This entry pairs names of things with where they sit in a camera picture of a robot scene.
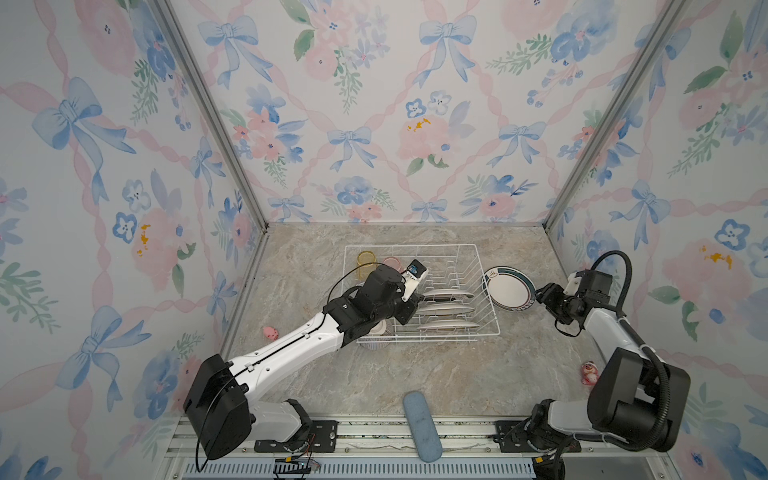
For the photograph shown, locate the white plate red green rim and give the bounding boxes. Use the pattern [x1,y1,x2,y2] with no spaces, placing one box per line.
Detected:
[423,288,475,302]
[484,266,535,310]

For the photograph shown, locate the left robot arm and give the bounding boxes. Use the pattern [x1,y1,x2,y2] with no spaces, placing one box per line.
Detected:
[183,260,428,460]

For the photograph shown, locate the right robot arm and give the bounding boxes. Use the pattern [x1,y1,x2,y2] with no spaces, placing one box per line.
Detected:
[523,270,691,452]

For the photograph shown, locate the white plate in rack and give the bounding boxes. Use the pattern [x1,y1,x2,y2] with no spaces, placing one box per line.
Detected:
[418,319,479,331]

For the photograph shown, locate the white ribbed bowl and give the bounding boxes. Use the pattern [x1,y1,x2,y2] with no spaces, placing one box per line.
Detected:
[357,320,388,350]

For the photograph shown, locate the pink translucent plastic cup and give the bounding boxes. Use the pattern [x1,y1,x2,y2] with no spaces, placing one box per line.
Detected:
[382,256,403,272]

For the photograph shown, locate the yellow translucent plastic cup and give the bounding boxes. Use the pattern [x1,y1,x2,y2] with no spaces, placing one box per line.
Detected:
[356,250,378,282]

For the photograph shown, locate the small pink toy figure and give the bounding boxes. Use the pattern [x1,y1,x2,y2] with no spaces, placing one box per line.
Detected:
[263,326,280,342]

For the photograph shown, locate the blue oval sponge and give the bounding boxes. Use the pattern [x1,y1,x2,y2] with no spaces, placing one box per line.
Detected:
[403,391,443,463]

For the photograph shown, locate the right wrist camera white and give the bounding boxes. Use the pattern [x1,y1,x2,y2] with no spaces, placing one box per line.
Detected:
[564,272,583,296]

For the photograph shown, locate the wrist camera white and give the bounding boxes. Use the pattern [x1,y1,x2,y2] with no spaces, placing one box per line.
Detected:
[564,272,583,296]
[402,259,428,302]

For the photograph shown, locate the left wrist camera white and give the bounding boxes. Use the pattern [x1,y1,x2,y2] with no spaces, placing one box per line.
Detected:
[402,259,428,302]

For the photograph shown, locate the white wire dish rack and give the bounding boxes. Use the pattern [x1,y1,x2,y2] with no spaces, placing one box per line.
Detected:
[341,244,500,346]

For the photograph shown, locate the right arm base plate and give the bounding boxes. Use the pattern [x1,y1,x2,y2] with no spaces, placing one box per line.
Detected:
[492,419,566,454]

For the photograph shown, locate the aluminium front rail frame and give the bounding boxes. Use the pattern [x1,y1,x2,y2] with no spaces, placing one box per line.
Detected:
[157,413,682,480]

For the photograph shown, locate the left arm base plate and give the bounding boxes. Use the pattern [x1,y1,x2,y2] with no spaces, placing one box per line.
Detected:
[254,420,339,455]

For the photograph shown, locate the right aluminium corner post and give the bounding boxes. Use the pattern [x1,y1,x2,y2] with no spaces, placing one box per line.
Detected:
[543,0,690,234]

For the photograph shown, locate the aluminium corner post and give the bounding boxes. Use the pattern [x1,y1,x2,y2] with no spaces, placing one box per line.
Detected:
[543,0,690,234]
[148,0,268,234]

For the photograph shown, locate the left aluminium corner post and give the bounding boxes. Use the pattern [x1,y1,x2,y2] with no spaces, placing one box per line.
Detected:
[148,0,268,234]

